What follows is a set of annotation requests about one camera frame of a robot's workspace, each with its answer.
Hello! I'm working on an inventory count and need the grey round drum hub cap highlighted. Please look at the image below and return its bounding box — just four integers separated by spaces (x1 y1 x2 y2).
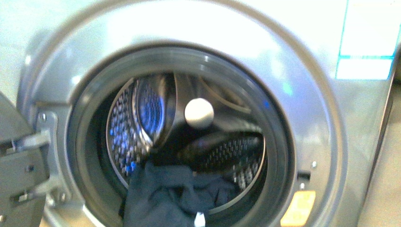
184 98 214 129

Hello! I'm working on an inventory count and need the washing machine door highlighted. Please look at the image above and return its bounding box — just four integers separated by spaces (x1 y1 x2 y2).
0 94 48 227

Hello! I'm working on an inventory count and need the teal white energy label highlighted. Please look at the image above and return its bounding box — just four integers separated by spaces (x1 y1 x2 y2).
335 0 401 80

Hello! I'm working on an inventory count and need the grey metal door hinge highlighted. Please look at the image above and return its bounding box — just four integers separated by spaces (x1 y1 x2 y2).
11 111 85 209

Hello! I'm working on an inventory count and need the yellow warning sticker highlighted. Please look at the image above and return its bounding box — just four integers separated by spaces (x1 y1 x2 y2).
280 191 316 227

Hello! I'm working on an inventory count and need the black rubber door gasket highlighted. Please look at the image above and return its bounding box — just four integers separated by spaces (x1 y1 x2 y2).
67 46 294 227

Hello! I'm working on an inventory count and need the dark navy blue garment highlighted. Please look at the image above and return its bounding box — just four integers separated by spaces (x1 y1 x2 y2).
122 161 238 227

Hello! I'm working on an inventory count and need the steel perforated drum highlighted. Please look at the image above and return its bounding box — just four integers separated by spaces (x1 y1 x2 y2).
105 72 267 215

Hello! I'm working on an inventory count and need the silver front-load washing machine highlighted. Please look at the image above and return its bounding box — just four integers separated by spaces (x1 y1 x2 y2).
0 0 401 227

